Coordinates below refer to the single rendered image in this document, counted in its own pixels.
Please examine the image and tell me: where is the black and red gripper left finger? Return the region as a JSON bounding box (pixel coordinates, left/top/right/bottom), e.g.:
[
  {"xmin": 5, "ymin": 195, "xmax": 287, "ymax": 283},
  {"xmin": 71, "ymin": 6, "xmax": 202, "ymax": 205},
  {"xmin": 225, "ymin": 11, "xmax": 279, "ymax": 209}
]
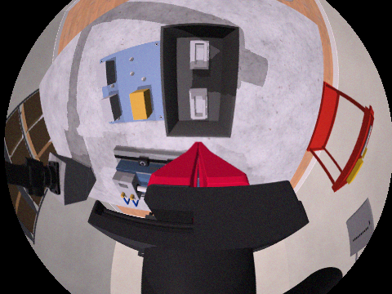
[{"xmin": 148, "ymin": 142, "xmax": 198, "ymax": 187}]

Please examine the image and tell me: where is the yellow rectangular block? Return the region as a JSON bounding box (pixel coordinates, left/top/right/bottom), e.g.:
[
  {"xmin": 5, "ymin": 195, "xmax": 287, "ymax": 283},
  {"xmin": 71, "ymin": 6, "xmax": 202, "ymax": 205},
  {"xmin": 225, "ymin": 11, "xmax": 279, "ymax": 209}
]
[{"xmin": 129, "ymin": 88, "xmax": 152, "ymax": 120}]

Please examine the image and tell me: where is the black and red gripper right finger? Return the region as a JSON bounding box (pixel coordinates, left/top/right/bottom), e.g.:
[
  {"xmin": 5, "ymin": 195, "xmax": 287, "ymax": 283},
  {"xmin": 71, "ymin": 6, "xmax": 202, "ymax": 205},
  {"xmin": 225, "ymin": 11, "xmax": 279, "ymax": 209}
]
[{"xmin": 198, "ymin": 141, "xmax": 250, "ymax": 187}]

